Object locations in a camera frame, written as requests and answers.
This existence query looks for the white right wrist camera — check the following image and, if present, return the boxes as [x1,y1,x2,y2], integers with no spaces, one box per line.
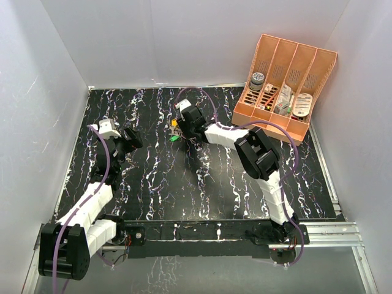
[175,99,192,113]

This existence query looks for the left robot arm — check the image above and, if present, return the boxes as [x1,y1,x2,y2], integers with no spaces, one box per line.
[38,119,143,281]

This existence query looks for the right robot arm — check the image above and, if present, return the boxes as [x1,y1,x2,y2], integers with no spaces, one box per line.
[175,99,298,243]

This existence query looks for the key with green tag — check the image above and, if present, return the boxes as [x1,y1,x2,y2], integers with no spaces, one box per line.
[170,135,181,142]

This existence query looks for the large metal keyring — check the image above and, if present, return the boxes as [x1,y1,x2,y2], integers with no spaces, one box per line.
[175,125,196,143]

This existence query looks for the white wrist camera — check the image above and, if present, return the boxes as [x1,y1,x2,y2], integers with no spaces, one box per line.
[99,118,121,140]
[175,99,192,113]

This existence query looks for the white paper packet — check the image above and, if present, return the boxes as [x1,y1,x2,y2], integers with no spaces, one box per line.
[277,83,292,103]

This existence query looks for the grey round jar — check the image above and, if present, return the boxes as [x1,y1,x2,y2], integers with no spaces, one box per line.
[249,72,265,91]

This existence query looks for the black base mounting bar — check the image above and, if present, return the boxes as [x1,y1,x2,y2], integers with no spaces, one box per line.
[100,222,310,260]

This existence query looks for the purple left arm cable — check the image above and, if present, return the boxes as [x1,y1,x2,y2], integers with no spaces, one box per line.
[51,124,129,293]

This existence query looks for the small white card box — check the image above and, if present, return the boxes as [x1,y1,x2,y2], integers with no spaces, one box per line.
[265,83,273,92]

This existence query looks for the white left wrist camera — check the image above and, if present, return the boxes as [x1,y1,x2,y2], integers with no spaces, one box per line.
[99,118,121,140]

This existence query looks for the white oval blister pack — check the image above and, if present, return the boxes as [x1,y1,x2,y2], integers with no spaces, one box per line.
[292,93,313,118]

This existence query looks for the aluminium frame rail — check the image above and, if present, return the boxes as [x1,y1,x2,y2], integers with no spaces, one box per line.
[21,122,379,294]

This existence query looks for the red pencil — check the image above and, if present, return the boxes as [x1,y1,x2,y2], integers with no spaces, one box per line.
[263,92,279,107]

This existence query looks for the key with yellow tag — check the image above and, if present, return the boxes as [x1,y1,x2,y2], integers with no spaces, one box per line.
[169,119,180,135]

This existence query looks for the orange plastic desk organizer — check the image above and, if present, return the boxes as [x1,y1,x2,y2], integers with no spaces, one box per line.
[232,34,337,145]

